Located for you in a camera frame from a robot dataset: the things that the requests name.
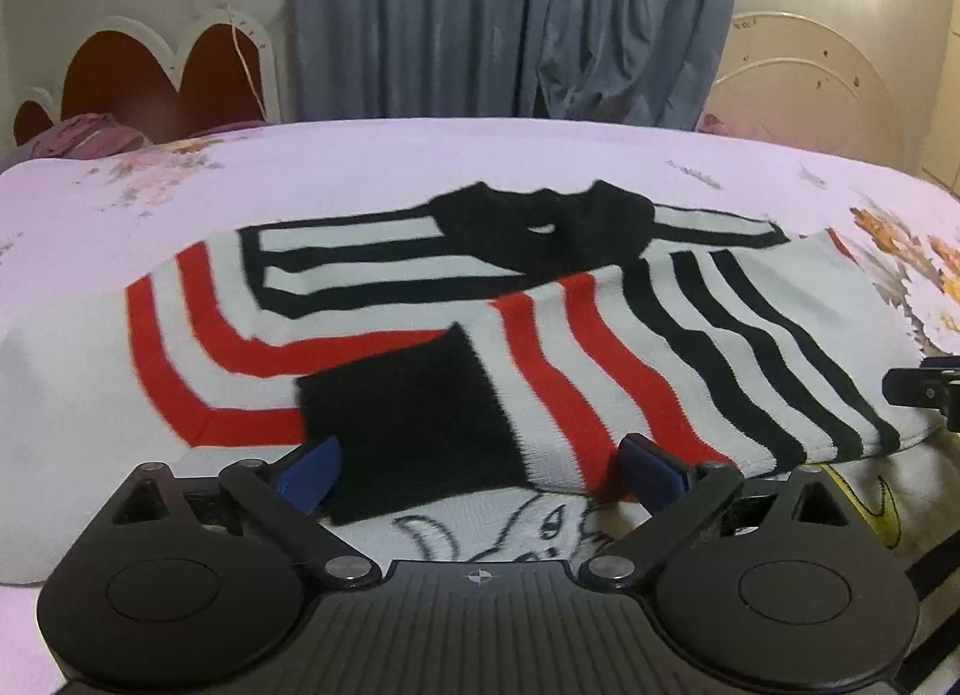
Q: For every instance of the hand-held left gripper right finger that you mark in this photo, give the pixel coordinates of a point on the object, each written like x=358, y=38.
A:
x=649, y=467

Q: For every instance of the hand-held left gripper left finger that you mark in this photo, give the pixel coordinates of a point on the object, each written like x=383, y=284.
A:
x=309, y=474

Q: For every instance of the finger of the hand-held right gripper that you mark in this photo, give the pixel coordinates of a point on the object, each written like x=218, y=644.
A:
x=919, y=386

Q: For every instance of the striped knit sweater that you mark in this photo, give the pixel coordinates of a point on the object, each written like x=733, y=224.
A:
x=52, y=455

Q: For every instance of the white arched headboard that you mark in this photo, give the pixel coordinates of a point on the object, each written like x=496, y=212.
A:
x=810, y=95

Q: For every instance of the pink floral bed sheet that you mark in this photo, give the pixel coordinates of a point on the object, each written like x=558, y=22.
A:
x=390, y=155

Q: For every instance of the pink pillow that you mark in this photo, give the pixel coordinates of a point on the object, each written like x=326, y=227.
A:
x=718, y=125
x=82, y=136

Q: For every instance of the grey blue curtain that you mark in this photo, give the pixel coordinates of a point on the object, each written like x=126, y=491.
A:
x=495, y=12

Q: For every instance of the red headboard with white frame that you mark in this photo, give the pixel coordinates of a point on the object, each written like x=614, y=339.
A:
x=210, y=65

